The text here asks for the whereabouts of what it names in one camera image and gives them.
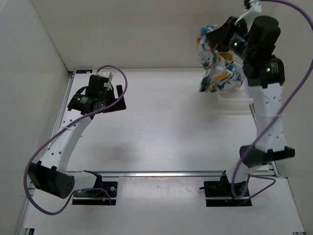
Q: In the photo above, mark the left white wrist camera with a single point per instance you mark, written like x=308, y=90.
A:
x=108, y=76

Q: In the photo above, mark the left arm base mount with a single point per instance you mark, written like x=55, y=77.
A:
x=98, y=197

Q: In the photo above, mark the white plastic basket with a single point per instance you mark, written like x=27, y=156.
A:
x=237, y=97

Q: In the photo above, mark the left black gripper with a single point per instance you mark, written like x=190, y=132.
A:
x=120, y=105

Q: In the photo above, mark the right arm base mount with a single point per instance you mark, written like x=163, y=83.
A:
x=215, y=196

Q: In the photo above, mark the patterned white shorts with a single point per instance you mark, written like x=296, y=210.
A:
x=221, y=71

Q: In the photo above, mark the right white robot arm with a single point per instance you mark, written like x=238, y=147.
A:
x=265, y=78

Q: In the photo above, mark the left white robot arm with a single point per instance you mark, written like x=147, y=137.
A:
x=49, y=173

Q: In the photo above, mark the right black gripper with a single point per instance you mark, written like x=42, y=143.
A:
x=217, y=38

